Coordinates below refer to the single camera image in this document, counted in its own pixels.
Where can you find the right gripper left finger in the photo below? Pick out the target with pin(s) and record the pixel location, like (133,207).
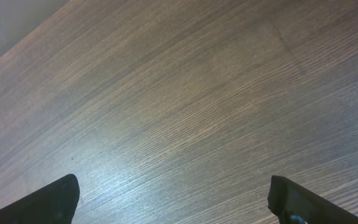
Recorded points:
(53,204)

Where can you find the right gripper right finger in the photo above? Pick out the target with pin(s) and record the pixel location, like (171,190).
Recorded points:
(292,203)

